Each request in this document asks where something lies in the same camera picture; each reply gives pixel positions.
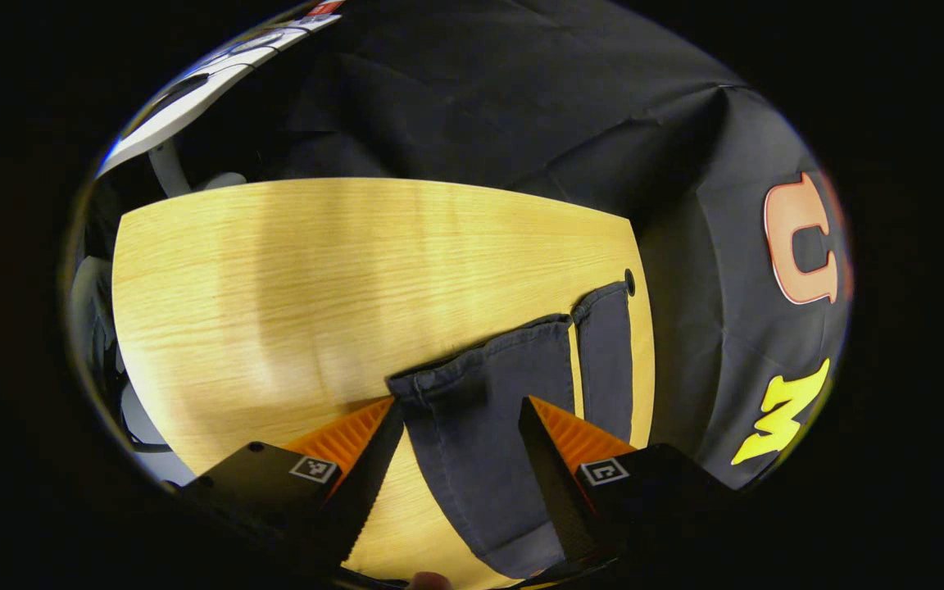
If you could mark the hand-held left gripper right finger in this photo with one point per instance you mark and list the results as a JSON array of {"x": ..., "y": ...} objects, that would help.
[{"x": 562, "y": 492}]

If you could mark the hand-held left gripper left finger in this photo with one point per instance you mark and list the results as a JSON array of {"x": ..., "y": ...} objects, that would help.
[{"x": 361, "y": 483}]

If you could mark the dark jeans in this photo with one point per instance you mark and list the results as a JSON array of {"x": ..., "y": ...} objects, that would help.
[{"x": 472, "y": 426}]

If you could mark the pale grey chair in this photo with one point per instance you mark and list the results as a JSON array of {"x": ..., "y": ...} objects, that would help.
[{"x": 91, "y": 303}]

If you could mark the black backdrop cloth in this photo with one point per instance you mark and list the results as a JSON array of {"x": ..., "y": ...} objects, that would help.
[{"x": 521, "y": 98}]

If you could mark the white furniture frame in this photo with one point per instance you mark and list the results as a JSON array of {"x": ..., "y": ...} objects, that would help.
[{"x": 167, "y": 168}]

